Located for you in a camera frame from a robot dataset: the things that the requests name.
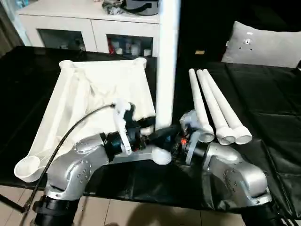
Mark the white plastic table leg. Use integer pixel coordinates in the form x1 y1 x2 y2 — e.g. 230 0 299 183
154 0 181 129
188 68 215 143
202 69 253 145
196 69 236 145

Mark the white plastic table top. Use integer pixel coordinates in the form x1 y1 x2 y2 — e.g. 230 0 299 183
14 57 173 184

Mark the black table mat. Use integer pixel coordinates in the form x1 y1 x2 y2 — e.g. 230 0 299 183
0 46 301 217

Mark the white glass-door cabinet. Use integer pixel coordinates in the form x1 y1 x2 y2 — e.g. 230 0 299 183
18 6 163 57

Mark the grey pot on cabinet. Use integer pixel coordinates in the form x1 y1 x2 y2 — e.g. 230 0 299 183
122 0 161 16

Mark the grey pillow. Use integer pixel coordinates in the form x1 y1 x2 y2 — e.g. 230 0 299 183
221 20 301 69

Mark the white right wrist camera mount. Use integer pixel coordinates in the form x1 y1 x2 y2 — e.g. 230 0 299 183
179 110 203 165

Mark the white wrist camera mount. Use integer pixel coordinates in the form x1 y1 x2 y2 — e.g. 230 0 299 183
179 110 203 165
112 98 137 155

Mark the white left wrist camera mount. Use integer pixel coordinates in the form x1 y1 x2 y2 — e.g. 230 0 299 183
112 98 137 155

